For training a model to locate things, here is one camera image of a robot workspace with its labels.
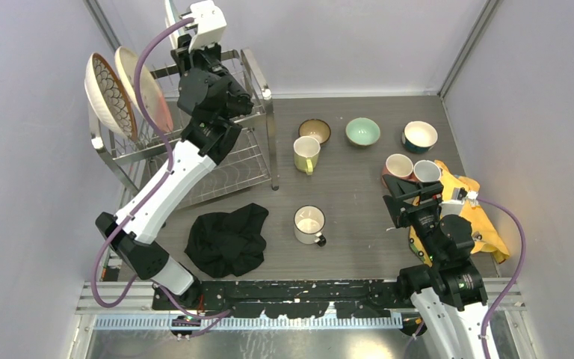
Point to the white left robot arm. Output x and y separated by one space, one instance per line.
212 97

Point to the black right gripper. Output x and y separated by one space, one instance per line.
429 195

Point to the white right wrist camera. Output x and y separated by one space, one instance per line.
458 195

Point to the brown bowl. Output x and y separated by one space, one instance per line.
316 128

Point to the mint green bowl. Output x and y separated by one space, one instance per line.
362 132

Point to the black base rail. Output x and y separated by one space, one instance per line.
295 299

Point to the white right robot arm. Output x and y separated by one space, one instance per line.
449 291

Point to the yellow cartoon cloth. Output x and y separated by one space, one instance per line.
486 237

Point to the flower pattern brown-rim plate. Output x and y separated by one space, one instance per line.
108 98

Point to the black cloth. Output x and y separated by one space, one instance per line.
221 244

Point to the light green mug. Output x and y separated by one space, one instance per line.
306 152

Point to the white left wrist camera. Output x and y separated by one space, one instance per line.
209 23

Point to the dark blue bowl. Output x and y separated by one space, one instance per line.
419 137

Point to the watermelon pattern plate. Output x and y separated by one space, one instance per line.
172 17

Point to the pink and cream plate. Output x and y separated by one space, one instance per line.
151 93

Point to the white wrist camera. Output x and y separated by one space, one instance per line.
458 195
209 23

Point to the white ribbed mug black handle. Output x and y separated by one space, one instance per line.
309 223

